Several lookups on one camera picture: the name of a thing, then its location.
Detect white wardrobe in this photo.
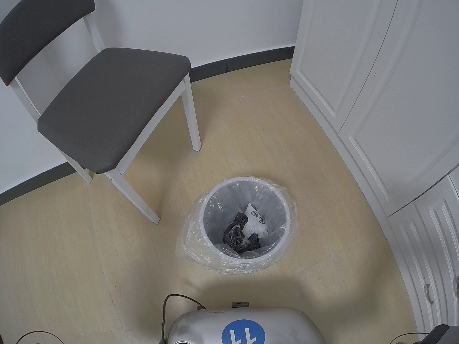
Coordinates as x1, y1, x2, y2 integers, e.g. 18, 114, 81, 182
290, 0, 459, 344

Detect white printed paper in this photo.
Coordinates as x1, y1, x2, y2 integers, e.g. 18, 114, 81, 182
241, 202, 270, 241

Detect clear plastic bag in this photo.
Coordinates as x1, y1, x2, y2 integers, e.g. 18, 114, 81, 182
175, 173, 298, 276

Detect grey padded white chair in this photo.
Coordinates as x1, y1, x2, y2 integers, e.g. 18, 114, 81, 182
0, 0, 202, 225

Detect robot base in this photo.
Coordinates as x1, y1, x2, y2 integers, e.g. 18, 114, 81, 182
169, 301, 325, 344

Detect black cable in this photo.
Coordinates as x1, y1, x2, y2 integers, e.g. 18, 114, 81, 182
161, 294, 206, 344
393, 331, 432, 344
16, 330, 66, 344

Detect white trash bin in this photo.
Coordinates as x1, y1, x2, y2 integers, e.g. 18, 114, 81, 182
199, 176, 291, 263

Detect black plastic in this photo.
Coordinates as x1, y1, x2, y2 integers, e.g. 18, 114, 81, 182
223, 212, 263, 254

